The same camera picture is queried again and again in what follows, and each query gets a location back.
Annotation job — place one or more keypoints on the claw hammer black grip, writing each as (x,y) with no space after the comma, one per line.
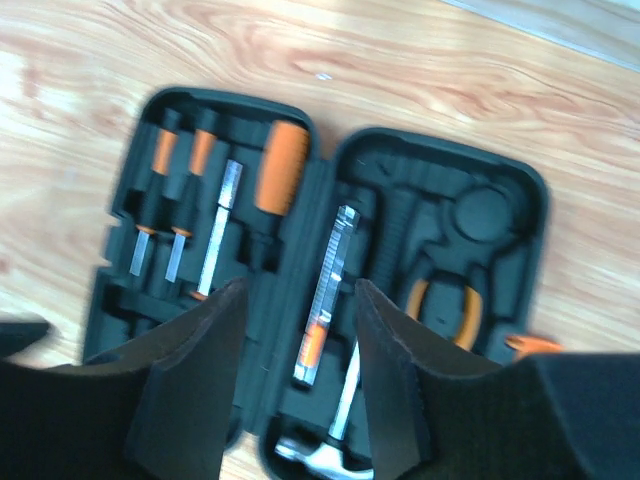
(327,460)

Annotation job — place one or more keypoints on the black plastic tool case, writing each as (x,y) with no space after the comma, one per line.
(477,214)

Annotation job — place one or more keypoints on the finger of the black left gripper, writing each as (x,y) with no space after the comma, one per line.
(17,336)

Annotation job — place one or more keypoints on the orange black pliers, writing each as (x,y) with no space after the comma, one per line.
(445,303)

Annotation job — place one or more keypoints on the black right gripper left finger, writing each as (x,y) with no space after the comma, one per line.
(156,407)

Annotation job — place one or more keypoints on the small orange black screwdriver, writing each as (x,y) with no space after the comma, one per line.
(203,141)

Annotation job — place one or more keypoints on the black orange screwdriver handle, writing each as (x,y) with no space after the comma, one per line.
(225,203)

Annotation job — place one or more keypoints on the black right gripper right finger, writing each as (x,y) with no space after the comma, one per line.
(436,411)

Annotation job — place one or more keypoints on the silver orange utility knife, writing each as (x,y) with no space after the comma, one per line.
(325,296)

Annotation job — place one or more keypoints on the orange grid handle tool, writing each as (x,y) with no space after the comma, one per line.
(277,180)

